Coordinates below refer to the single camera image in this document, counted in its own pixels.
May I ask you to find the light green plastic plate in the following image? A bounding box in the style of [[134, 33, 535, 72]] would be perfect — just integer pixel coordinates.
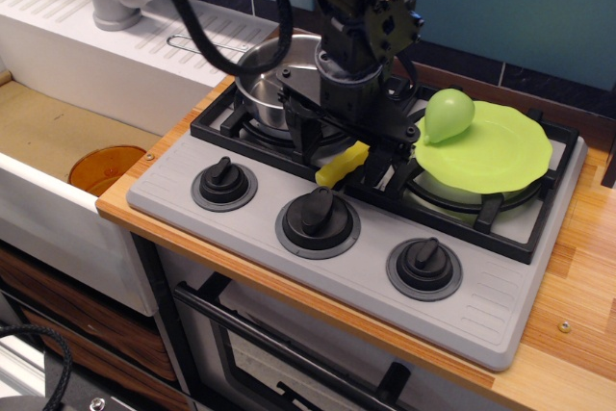
[[414, 101, 553, 194]]

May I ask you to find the black braided foreground cable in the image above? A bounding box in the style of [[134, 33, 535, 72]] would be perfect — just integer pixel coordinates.
[[0, 324, 73, 411]]

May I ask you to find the oven door with black handle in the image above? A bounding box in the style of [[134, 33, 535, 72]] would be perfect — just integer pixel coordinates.
[[159, 248, 500, 410]]

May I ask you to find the black middle stove knob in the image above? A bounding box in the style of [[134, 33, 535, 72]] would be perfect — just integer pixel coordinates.
[[275, 187, 361, 260]]

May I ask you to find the wooden drawer front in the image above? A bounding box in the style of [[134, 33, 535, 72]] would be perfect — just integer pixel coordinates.
[[0, 246, 193, 411]]

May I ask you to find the black stove knob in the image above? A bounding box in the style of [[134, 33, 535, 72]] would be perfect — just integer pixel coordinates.
[[275, 187, 361, 260], [191, 156, 258, 213], [386, 237, 463, 302]]

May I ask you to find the stainless steel pan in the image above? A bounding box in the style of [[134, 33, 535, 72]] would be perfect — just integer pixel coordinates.
[[166, 34, 333, 141]]

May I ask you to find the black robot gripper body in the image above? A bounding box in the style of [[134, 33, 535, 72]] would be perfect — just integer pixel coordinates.
[[279, 46, 419, 146]]

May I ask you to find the small green toy pear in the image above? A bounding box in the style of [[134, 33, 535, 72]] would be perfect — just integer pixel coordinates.
[[423, 89, 475, 144]]

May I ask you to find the orange sink drain plug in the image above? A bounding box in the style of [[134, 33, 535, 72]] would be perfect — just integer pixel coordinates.
[[68, 145, 145, 196]]

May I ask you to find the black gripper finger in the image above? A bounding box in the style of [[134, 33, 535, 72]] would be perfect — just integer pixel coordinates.
[[284, 100, 323, 165], [364, 141, 409, 188]]

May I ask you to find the black right stove knob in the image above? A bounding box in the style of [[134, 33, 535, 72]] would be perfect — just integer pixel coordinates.
[[386, 237, 463, 302]]

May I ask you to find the black left stove knob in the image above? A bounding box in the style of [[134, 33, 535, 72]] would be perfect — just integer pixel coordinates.
[[191, 156, 258, 213]]

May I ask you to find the grey toy stove top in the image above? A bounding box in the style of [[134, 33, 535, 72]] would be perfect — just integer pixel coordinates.
[[127, 129, 587, 371]]

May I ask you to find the yellow crinkle toy fry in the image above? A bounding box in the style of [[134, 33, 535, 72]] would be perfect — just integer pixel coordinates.
[[315, 141, 370, 189]]

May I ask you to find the black left burner grate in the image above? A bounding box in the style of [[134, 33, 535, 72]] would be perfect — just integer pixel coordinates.
[[190, 74, 411, 191]]

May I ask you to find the white toy sink unit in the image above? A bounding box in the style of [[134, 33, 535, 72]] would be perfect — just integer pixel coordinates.
[[0, 0, 280, 319]]

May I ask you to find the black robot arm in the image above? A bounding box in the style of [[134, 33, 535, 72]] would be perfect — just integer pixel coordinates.
[[277, 0, 424, 187]]

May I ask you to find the black burner grate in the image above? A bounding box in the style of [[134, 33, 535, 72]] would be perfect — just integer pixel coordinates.
[[190, 74, 411, 191], [346, 109, 582, 264]]

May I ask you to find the black right burner grate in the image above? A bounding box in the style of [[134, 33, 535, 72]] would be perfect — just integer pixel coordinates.
[[346, 109, 582, 264]]

